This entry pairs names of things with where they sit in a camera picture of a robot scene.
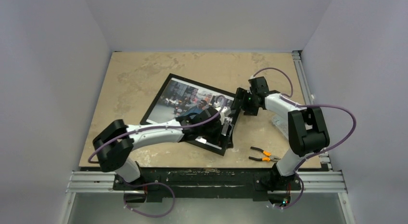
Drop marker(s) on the printed photo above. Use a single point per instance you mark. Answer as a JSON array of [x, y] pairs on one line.
[[181, 101]]

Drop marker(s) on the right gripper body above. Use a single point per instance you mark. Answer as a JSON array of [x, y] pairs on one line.
[[240, 100]]

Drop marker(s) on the black wooden picture frame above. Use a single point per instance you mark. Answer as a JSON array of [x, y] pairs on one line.
[[153, 111]]

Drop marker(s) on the aluminium rail right side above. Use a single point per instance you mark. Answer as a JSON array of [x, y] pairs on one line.
[[305, 81]]

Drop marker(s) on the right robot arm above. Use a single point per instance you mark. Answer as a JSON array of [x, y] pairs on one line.
[[307, 130]]

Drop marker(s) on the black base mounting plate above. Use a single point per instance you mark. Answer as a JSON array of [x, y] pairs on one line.
[[258, 184]]

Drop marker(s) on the orange handled pliers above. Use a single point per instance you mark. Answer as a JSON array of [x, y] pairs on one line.
[[267, 155]]

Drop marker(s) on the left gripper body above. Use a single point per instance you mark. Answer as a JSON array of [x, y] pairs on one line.
[[213, 135]]

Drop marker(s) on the aluminium rail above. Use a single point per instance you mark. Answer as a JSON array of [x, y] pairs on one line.
[[305, 81], [100, 182]]

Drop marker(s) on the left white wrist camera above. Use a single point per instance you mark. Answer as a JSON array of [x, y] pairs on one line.
[[222, 107]]

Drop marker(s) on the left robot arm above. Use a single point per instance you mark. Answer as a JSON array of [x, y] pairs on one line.
[[115, 143]]

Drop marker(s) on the aluminium rail front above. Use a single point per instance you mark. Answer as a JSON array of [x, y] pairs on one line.
[[100, 182]]

